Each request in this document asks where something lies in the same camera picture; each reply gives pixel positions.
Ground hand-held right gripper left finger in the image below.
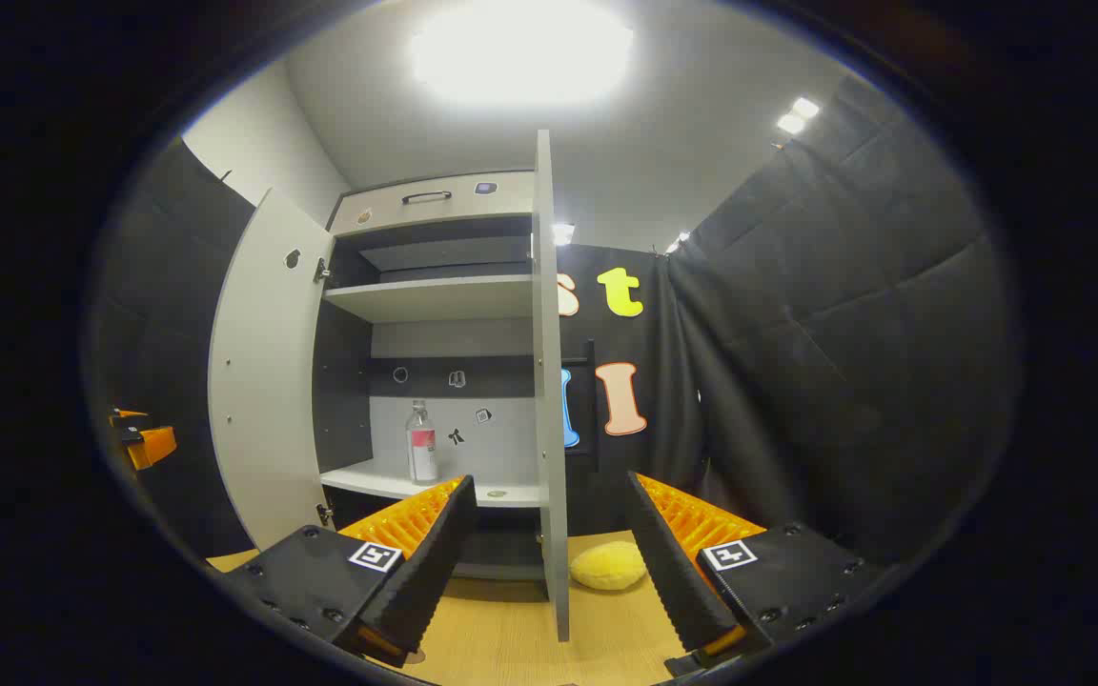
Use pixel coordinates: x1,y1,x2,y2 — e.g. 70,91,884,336
215,474,479,668

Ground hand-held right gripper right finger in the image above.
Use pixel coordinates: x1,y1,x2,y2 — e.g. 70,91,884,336
625,471,888,679

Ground clear plastic bottle red label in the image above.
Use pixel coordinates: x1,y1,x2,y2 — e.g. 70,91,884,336
405,399,441,486

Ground white cabinet door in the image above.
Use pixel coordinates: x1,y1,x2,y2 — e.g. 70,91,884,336
208,188,336,552
530,130,572,643

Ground white and grey cabinet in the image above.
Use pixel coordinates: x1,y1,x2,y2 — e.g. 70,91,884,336
314,170,550,582

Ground white cabinet drawer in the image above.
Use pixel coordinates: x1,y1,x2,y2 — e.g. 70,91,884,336
330,171,537,238

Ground yellow plush toy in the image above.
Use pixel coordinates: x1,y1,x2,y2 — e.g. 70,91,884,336
569,540,649,593

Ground black backdrop cloth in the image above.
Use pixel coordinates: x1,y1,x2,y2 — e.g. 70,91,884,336
91,74,1022,573

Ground large ceiling light panel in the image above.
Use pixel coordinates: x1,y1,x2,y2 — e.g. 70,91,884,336
408,0,636,107

